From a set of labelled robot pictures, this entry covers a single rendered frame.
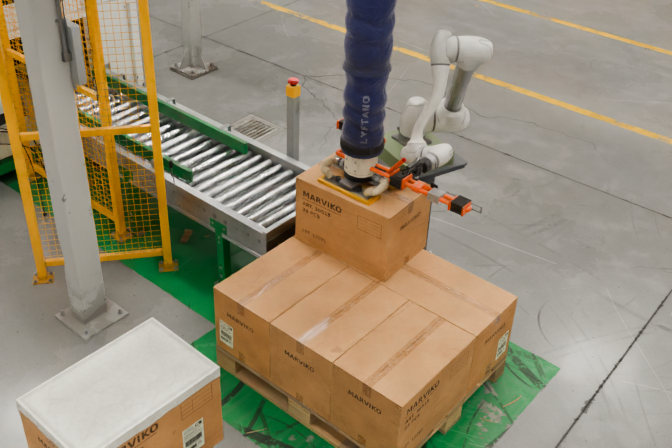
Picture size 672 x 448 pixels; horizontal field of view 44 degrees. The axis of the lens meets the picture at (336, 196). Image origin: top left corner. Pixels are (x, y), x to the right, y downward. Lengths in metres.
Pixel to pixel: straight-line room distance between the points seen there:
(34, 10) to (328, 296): 1.93
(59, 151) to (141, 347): 1.38
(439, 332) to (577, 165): 2.92
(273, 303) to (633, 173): 3.48
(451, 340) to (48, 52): 2.32
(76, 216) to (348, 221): 1.43
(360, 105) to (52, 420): 1.98
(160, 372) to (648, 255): 3.64
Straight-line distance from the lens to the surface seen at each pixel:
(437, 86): 4.38
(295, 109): 5.25
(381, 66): 3.94
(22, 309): 5.21
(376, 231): 4.18
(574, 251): 5.73
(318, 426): 4.32
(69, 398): 3.18
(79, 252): 4.69
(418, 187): 4.08
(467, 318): 4.18
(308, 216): 4.45
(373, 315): 4.13
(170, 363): 3.23
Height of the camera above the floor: 3.28
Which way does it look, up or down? 33 degrees down
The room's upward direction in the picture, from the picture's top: 2 degrees clockwise
